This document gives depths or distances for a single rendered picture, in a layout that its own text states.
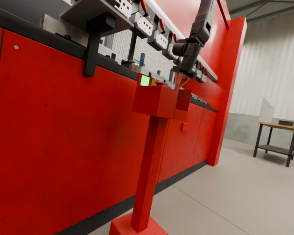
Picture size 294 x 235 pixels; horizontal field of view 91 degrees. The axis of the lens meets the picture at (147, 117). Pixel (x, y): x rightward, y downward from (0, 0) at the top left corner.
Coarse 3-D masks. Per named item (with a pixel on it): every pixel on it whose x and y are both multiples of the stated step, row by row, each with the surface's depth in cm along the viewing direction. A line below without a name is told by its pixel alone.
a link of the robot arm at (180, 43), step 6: (198, 24) 57; (192, 30) 59; (198, 30) 57; (192, 36) 59; (180, 42) 66; (192, 42) 63; (198, 42) 61; (174, 48) 67; (180, 48) 64; (174, 54) 69; (180, 54) 66
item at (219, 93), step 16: (240, 32) 214; (224, 48) 226; (240, 48) 224; (224, 64) 225; (192, 80) 256; (208, 80) 238; (224, 80) 223; (208, 96) 236; (224, 96) 221; (224, 112) 219; (224, 128) 234; (208, 160) 229
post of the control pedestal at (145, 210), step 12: (156, 120) 64; (156, 132) 63; (156, 144) 64; (144, 156) 67; (156, 156) 65; (144, 168) 66; (156, 168) 67; (144, 180) 65; (144, 192) 65; (144, 204) 65; (132, 216) 69; (144, 216) 66; (144, 228) 68
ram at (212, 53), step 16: (144, 0) 89; (160, 0) 100; (176, 0) 114; (192, 0) 132; (160, 16) 103; (176, 16) 118; (192, 16) 137; (176, 32) 121; (224, 32) 217; (208, 48) 180; (208, 64) 189
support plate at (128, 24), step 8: (80, 0) 47; (88, 0) 46; (96, 0) 45; (104, 0) 46; (72, 8) 52; (80, 8) 51; (88, 8) 50; (96, 8) 49; (104, 8) 49; (112, 8) 49; (64, 16) 58; (72, 16) 57; (80, 16) 56; (88, 16) 55; (96, 16) 54; (120, 16) 51; (72, 24) 63; (80, 24) 62; (120, 24) 56; (128, 24) 55; (112, 32) 64
